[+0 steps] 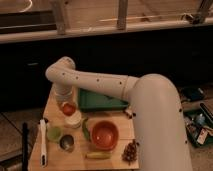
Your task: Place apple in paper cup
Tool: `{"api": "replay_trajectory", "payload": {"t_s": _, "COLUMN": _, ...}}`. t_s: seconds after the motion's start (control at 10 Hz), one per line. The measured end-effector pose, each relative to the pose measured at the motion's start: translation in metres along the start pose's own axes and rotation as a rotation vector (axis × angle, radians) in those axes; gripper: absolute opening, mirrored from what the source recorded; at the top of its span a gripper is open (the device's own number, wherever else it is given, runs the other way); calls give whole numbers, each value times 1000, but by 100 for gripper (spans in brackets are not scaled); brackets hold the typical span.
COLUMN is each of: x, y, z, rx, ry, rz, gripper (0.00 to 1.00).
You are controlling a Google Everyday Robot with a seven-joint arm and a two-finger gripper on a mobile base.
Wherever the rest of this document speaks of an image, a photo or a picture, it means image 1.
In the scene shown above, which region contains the red apple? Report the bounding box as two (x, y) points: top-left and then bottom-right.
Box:
(62, 103), (76, 116)

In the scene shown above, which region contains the wooden board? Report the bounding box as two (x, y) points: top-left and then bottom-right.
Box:
(28, 89), (139, 171)

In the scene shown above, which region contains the green plastic tray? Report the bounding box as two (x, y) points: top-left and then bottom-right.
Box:
(78, 89), (128, 112)

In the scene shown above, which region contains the black pole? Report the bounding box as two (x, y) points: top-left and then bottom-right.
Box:
(22, 123), (28, 171)

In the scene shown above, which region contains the white paper cup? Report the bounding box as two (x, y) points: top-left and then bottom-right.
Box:
(65, 111), (82, 129)

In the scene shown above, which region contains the purple grape bunch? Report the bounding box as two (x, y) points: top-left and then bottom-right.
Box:
(122, 140), (137, 164)

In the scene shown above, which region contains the small metal cup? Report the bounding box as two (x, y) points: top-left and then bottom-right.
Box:
(59, 135), (74, 152)

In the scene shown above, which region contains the orange bowl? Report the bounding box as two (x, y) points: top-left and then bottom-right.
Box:
(90, 120), (119, 151)

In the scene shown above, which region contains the green tool box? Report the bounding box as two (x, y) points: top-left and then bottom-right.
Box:
(183, 108), (213, 148)

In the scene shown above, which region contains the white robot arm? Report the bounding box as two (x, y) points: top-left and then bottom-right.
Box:
(45, 57), (193, 171)

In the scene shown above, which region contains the green cucumber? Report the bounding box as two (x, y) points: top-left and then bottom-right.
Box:
(82, 118), (91, 141)

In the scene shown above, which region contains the green cup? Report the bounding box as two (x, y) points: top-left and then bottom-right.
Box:
(47, 126), (62, 142)

